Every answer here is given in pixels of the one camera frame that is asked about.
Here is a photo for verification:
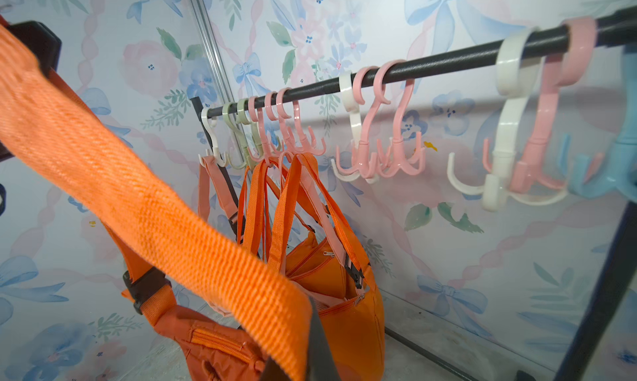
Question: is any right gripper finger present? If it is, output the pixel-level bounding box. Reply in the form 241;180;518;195
306;298;341;381

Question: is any orange crescent bag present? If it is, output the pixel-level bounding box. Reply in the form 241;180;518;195
1;29;337;380

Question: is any pink bag far left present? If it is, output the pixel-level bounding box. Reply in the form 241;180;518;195
197;155;238;237

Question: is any light blue hook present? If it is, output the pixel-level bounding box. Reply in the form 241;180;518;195
567;44;636;202

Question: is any white hook right end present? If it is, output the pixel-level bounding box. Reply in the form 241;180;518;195
447;26;567;212

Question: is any pink hook right end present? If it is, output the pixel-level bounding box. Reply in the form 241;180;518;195
483;17;597;196

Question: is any orange bags left cluster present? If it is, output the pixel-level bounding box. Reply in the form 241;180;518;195
237;155;385;380

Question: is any black clothes rack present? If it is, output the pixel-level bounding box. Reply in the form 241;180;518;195
190;8;636;380

